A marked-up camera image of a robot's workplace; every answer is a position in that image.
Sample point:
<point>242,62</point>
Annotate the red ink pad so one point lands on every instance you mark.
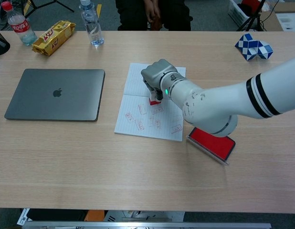
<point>209,144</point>

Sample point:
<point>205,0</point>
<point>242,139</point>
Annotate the blue white snake puzzle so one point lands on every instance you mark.
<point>253,46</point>

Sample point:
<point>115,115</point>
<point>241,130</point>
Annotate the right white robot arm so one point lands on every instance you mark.
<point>221,100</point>

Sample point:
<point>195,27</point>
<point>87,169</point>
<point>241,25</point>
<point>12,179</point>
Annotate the red object in basket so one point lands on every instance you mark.
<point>251,4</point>

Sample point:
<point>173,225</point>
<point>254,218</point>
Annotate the white plastic basket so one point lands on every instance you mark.
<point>239,13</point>

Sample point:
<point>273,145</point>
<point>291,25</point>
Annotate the brown cardboard box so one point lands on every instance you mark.
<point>271,21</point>

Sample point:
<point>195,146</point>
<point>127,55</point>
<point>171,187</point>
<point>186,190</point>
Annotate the aluminium rail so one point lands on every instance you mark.
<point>147,226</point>

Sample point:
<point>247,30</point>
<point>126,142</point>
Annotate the gold snack packet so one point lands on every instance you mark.
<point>53,38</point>

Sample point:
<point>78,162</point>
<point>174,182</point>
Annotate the plastic bottle with red label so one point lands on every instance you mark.
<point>19,26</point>

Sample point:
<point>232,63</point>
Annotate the open lined notebook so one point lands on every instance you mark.
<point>138,119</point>

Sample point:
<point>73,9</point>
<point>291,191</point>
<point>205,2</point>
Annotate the grey closed laptop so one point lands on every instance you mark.
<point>55,94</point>

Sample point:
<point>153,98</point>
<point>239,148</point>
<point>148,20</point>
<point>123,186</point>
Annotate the red and white stamp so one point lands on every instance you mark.
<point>154,102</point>

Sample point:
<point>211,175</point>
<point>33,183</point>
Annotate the seated person in black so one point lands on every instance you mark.
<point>153,14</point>

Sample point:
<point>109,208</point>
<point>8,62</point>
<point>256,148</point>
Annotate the white paper label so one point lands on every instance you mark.
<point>24,217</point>

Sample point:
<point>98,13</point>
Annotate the clear plastic water bottle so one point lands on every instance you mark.
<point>92,23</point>

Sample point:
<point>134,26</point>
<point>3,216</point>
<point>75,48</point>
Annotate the white foam insert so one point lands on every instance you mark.
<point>289,21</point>

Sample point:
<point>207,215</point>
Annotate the black tripod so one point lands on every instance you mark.
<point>42,6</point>
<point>251,20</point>

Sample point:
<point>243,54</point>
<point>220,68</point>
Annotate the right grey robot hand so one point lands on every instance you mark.
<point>157,71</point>

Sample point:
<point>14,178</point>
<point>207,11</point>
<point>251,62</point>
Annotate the white device under table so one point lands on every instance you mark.
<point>147,215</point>

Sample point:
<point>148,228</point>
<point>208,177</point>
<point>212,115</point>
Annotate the orange part under table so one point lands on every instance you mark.
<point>95,215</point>

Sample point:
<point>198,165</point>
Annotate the black box under table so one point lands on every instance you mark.
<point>56,214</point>

